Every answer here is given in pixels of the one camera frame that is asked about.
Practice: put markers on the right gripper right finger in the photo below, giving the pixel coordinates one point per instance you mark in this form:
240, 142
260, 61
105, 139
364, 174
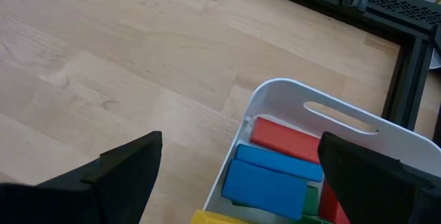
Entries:
386, 193

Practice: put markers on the black table frame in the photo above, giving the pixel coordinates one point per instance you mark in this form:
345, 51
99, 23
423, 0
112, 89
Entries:
410, 79

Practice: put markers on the yellow long block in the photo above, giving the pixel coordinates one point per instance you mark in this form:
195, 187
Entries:
213, 218

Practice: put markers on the red long block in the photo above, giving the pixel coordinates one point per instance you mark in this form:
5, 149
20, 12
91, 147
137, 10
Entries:
286, 139

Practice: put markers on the red arch block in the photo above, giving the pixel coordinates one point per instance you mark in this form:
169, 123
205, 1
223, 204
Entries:
329, 206

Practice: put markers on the white plastic storage bin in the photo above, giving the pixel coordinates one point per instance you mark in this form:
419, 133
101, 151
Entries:
286, 94

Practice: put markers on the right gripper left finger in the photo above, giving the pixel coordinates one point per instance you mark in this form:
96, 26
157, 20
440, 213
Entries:
86, 200

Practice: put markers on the black perforated computer case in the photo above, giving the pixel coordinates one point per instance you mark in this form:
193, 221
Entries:
403, 7

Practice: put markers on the blue long block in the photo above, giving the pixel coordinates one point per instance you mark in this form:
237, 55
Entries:
275, 162

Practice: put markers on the large blue rectangular block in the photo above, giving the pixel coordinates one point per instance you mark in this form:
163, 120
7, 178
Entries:
265, 189

